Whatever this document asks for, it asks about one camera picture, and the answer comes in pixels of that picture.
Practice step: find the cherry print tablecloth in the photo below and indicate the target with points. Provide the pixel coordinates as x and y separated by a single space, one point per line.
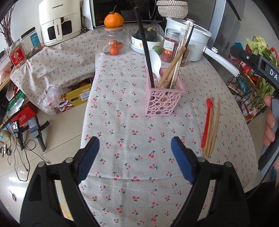
130 135

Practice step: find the white electric cooking pot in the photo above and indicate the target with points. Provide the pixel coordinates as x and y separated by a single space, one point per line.
200 41

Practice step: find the leafy green herb bunch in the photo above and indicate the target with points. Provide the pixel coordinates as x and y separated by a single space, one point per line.
264 87

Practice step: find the green packet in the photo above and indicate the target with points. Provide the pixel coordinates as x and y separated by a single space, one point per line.
15 100

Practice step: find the napa cabbage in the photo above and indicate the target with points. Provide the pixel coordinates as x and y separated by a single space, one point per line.
258 43

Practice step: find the pile of wooden chopsticks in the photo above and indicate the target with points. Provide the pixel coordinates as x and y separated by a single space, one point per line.
212 131

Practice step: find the plain wooden chopstick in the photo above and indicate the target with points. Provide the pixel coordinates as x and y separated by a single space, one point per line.
187 30
172 65
175 68

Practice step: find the yellow printed cardboard box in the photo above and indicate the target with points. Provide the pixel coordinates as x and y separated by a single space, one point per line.
76 96

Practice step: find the small green round fruit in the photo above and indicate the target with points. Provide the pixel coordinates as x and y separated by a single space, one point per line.
157 49

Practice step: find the woven basket with lid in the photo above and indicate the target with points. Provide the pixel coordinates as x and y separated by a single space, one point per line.
172 8

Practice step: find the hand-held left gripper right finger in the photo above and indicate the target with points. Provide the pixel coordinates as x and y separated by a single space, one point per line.
183 159

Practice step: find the red label glass jar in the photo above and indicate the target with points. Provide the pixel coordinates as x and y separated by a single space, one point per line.
18 54

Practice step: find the pink cloth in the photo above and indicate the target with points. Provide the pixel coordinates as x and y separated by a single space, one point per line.
4 73

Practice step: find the clear plastic bag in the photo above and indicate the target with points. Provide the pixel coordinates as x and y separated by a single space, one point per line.
52 97

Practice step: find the large orange tangerine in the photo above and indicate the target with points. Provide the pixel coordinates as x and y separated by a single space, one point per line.
113 19

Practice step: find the black glass door microwave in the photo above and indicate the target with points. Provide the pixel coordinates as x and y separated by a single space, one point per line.
126 13

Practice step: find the glass jar with wooden lid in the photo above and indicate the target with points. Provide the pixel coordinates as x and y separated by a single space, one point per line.
113 36

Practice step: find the cream air fryer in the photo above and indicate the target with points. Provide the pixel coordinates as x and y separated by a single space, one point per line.
58 19

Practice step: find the dry branches in vase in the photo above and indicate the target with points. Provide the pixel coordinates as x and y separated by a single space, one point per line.
7 24

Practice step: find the red cardboard box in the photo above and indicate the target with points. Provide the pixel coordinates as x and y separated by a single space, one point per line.
24 114

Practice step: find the white ceramic bowl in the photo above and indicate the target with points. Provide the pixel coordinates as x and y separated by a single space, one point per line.
136 44

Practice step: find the red plastic spoon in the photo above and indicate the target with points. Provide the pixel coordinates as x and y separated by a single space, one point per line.
206 122

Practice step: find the dark green squash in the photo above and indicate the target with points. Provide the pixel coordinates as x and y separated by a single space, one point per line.
150 35

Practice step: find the jar of dried red chili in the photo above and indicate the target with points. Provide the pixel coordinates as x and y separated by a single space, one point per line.
170 47

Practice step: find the red snack packet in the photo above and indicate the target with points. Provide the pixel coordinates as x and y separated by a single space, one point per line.
246 68

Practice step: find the clear container with blue label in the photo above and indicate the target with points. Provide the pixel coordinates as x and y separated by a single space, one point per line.
33 40

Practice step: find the cherry print cover cloth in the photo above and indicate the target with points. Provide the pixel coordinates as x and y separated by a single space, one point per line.
58 63

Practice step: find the black chopstick with gold band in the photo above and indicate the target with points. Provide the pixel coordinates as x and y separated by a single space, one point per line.
189 37
143 43

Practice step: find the pink perforated utensil holder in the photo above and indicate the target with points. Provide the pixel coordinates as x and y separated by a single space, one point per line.
162 102

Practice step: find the person's right hand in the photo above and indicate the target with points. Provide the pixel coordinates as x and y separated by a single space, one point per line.
269 126

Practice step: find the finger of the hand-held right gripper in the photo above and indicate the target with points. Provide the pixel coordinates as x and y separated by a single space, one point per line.
246 55

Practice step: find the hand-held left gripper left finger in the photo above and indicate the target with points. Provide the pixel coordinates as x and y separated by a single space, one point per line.
89 157

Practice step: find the grey floor stand device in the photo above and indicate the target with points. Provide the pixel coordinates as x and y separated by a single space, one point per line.
33 131

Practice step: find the wooden chopstick pair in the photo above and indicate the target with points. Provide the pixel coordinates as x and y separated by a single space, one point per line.
177 65

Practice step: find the small orange fruit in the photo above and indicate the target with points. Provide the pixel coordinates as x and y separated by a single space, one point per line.
113 50
113 43
119 45

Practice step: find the white plastic spoon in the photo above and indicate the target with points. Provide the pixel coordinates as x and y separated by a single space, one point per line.
156 63

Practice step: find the grey refrigerator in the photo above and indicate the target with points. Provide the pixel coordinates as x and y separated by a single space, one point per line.
226 19

